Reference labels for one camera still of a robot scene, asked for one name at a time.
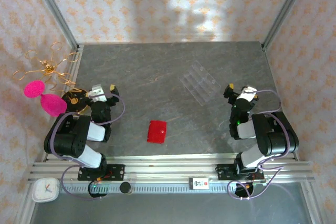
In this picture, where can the clear acrylic card stand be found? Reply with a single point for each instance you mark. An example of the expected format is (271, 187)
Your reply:
(200, 82)

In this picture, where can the red card holder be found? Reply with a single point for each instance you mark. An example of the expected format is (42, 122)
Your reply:
(157, 132)

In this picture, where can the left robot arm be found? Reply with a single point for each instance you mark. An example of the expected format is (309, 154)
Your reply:
(68, 140)

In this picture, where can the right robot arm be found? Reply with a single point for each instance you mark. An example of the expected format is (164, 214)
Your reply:
(275, 140)

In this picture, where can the pink fuzzy hourglass-shaped object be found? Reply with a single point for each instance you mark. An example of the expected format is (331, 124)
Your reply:
(53, 104)

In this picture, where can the black round knob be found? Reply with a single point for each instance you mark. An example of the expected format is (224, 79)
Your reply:
(125, 187)

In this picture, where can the white label box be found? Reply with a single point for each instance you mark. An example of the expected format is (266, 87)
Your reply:
(199, 183)

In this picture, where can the white square clock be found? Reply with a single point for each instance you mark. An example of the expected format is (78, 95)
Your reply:
(46, 190)

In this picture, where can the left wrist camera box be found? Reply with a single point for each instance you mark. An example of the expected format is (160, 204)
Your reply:
(97, 93)

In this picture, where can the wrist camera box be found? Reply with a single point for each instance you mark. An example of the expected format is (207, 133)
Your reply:
(97, 93)
(249, 91)

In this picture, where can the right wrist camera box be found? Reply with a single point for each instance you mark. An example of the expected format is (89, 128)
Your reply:
(249, 91)

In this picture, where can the aluminium side rail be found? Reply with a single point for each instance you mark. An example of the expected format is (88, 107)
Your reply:
(78, 56)

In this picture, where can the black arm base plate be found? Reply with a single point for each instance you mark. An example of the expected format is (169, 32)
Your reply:
(223, 172)
(116, 172)

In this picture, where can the long aluminium base rail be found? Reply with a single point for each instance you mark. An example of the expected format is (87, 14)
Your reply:
(170, 167)

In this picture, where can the aluminium frame post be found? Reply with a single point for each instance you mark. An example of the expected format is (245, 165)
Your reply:
(56, 16)
(286, 9)

